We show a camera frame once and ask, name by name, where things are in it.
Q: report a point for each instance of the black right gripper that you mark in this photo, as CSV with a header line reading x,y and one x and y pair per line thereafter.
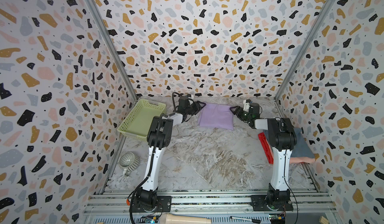
x,y
241,111

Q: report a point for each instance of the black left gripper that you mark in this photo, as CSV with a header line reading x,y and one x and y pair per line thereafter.
x,y
196,108

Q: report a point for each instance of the lilac t-shirt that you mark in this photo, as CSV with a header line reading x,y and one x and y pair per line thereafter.
x,y
216,116

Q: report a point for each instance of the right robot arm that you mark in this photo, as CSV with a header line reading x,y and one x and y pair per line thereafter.
x,y
282,139

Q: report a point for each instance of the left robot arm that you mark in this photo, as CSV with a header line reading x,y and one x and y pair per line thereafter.
x,y
159,138

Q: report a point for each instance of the red folded t-shirt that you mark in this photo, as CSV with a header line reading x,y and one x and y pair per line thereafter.
x,y
266,148

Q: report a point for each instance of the light green plastic basket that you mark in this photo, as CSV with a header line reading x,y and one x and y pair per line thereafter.
x,y
137,123

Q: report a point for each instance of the pink folded t-shirt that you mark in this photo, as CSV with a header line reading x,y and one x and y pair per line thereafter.
x,y
298,160

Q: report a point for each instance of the white desk fan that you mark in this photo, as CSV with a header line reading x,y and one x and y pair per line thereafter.
x,y
128,162

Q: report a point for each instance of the beige cylinder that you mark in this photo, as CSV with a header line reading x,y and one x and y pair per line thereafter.
x,y
176,219

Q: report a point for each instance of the small wooden block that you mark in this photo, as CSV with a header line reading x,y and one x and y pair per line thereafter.
x,y
323,220

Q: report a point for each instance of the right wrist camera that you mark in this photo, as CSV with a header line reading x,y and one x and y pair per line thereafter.
x,y
246,106

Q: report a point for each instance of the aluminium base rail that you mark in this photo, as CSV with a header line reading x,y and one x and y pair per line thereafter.
x,y
218,206

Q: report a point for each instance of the aluminium corner post left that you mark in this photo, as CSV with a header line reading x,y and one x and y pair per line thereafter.
x,y
106,37

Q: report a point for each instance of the aluminium corner post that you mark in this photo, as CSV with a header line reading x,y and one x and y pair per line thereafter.
x,y
306,44
106,37

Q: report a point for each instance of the aluminium corner post right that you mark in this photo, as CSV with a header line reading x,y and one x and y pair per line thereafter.
x,y
306,44

